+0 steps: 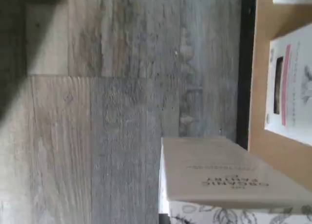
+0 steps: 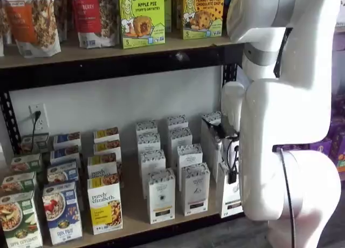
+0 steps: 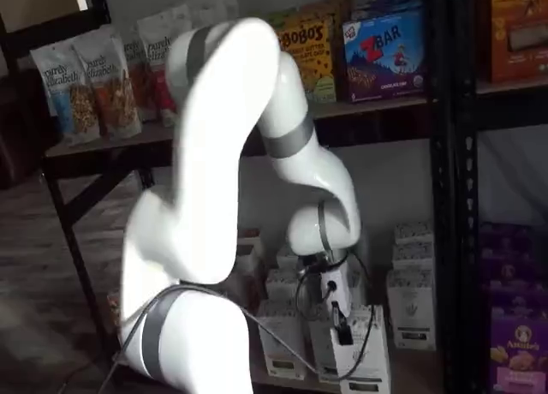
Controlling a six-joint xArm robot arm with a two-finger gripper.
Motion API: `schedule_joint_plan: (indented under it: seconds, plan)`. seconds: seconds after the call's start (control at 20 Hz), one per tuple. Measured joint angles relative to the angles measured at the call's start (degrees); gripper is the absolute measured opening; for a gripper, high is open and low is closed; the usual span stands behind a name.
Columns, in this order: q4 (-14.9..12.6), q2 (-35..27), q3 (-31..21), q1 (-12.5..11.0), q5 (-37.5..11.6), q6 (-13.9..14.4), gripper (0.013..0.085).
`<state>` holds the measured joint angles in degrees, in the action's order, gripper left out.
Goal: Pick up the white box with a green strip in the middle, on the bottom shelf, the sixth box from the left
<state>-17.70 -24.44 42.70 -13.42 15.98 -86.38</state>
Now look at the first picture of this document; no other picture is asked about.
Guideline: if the white box green strip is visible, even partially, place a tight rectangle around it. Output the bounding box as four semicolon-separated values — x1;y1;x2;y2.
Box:
158;136;312;224

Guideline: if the black metal shelf rack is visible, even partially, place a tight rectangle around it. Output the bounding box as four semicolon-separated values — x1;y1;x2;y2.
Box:
235;0;256;151

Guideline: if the white box pink strip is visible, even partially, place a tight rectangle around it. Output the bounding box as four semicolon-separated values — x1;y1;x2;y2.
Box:
264;23;312;147

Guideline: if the wooden shelf board with cartons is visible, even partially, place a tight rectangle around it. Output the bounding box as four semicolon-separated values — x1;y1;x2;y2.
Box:
247;0;312;163

